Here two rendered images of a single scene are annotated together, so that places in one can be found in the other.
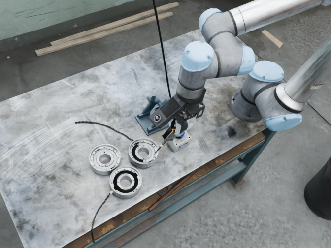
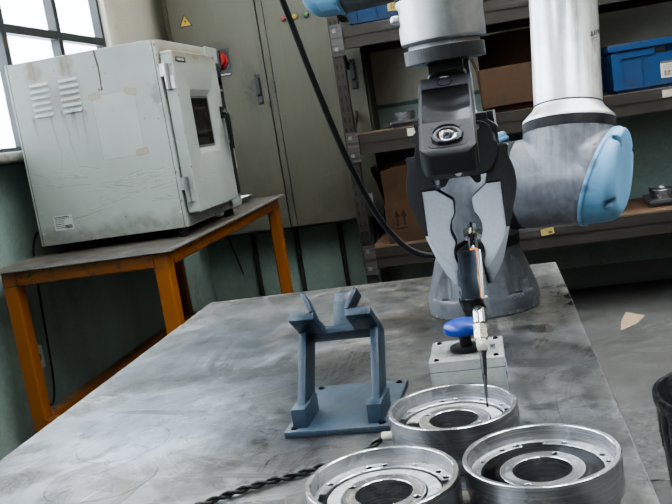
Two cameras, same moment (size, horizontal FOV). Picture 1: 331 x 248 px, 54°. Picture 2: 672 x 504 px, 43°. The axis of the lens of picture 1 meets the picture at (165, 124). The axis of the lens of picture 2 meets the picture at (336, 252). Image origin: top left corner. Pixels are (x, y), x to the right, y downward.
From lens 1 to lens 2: 90 cm
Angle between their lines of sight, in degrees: 54
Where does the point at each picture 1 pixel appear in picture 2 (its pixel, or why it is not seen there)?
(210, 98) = (397, 336)
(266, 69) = not seen: hidden behind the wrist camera
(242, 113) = (501, 291)
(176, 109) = (466, 92)
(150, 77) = (199, 393)
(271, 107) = (567, 149)
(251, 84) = (468, 186)
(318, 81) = (592, 20)
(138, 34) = not seen: outside the picture
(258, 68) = not seen: hidden behind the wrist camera
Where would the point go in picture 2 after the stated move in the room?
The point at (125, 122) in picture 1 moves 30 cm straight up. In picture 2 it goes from (281, 458) to (221, 115)
